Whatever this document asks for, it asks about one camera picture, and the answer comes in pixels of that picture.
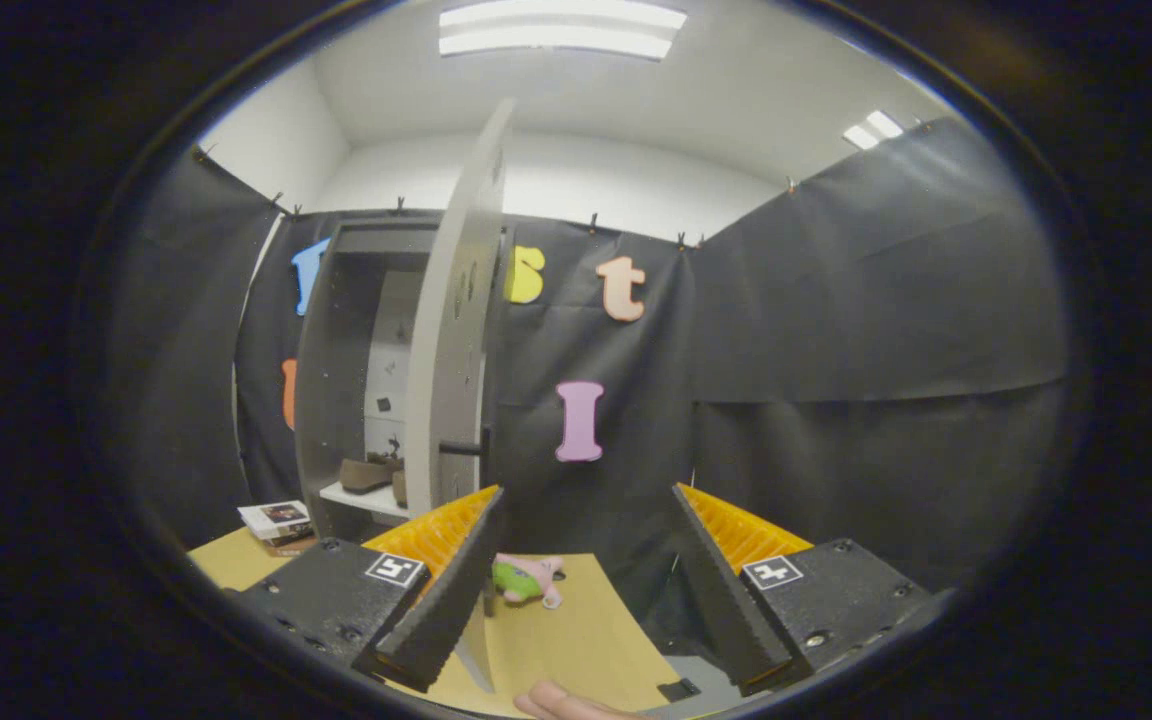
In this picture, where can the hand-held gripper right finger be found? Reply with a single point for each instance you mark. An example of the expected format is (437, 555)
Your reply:
(726, 600)

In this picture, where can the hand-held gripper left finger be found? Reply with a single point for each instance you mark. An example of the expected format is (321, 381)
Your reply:
(451, 600)

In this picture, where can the brown fuzzy shoe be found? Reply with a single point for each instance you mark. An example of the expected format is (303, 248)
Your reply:
(400, 488)
(366, 475)

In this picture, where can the grey shoe cabinet door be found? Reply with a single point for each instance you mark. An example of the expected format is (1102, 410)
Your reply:
(446, 400)

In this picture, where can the grey shoe cabinet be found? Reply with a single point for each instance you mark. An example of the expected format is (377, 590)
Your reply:
(321, 400)

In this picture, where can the pink and green plush toy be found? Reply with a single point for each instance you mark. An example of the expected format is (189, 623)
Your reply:
(521, 580)

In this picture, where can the small black object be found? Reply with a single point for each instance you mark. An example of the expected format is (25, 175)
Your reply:
(679, 690)

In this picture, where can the brown book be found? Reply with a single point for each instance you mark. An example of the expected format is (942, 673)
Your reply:
(288, 546)

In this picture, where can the white book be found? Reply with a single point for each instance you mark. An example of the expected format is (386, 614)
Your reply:
(276, 517)

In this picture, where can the black backdrop cloth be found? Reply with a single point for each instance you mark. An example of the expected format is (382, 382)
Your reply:
(836, 350)

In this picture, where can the small ceiling light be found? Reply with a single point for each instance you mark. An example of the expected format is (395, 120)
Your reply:
(871, 130)

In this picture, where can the long ceiling light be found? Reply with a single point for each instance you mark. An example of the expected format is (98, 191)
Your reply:
(561, 30)

